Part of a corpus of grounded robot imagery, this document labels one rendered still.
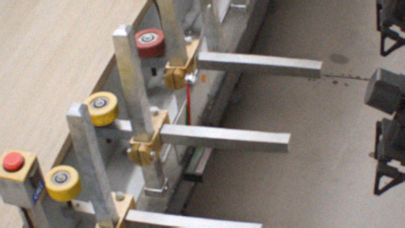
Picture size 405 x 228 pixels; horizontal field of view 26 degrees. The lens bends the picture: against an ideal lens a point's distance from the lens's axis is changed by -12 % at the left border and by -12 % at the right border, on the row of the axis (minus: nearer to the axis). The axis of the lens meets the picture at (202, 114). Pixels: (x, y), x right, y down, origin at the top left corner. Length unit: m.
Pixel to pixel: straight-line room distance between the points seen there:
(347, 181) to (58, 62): 1.24
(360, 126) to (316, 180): 0.31
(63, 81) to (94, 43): 0.16
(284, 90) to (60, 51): 1.40
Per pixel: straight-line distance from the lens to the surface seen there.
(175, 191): 2.17
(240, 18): 2.68
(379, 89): 1.56
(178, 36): 2.18
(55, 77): 2.25
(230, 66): 2.24
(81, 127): 1.73
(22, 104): 2.20
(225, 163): 3.28
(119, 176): 2.35
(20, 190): 1.49
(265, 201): 3.12
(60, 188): 1.92
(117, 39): 1.91
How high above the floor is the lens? 2.14
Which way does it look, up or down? 38 degrees down
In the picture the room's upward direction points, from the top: 10 degrees counter-clockwise
